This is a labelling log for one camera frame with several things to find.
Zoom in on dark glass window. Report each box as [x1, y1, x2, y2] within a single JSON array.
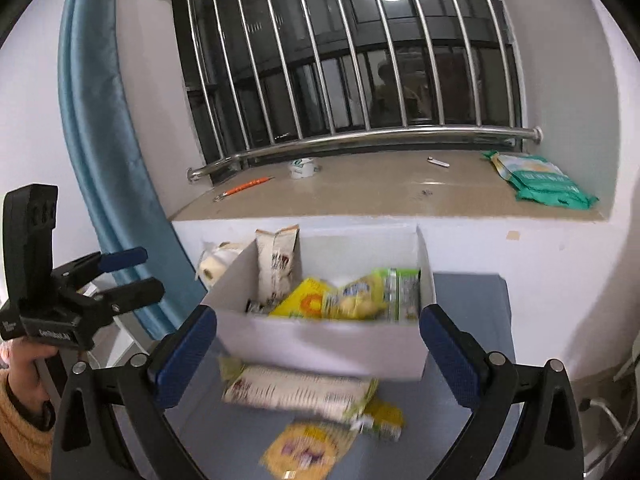
[[170, 0, 523, 161]]

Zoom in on small green pea packet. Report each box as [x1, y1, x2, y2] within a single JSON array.
[[357, 397, 405, 442]]

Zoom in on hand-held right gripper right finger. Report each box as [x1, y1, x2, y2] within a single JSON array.
[[419, 304, 586, 480]]

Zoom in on white cardboard box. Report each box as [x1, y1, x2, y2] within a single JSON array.
[[200, 225, 437, 381]]

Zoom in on wrapped paper roll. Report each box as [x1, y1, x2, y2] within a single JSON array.
[[195, 241, 246, 288]]

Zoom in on green wet wipes pack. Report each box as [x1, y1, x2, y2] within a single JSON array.
[[512, 167, 599, 209]]

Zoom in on person's left hand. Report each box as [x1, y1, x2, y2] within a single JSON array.
[[0, 339, 56, 403]]

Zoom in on long white noodle packet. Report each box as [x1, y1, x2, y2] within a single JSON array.
[[220, 357, 381, 423]]

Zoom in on blue curtain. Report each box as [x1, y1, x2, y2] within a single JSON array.
[[57, 0, 206, 341]]

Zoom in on person's left forearm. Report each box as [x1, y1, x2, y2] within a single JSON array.
[[0, 375, 56, 480]]

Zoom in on white green wipes pack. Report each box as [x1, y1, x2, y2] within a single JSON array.
[[482, 150, 556, 181]]

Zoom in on brown white bread packet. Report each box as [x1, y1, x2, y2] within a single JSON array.
[[255, 226, 301, 306]]

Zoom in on white tape roll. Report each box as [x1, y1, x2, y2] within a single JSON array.
[[289, 157, 321, 180]]

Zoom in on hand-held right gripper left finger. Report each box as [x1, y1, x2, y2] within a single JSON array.
[[50, 304, 218, 480]]

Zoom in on small yellow snack packet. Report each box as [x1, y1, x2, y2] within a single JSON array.
[[269, 277, 338, 318]]

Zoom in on orange pen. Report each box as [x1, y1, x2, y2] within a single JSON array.
[[214, 176, 275, 202]]

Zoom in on yellow chips packet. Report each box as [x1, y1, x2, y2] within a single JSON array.
[[322, 272, 391, 320]]

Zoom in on steel window grille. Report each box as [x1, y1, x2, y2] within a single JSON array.
[[152, 0, 543, 183]]

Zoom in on round bread packet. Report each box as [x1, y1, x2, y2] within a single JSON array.
[[261, 420, 358, 478]]

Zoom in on stone window sill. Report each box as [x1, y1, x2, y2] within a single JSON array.
[[170, 152, 613, 223]]

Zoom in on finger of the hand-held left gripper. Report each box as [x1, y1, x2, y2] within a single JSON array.
[[52, 247, 148, 291], [87, 278, 166, 318]]

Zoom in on long green snack packet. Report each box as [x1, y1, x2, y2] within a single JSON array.
[[385, 267, 422, 322]]

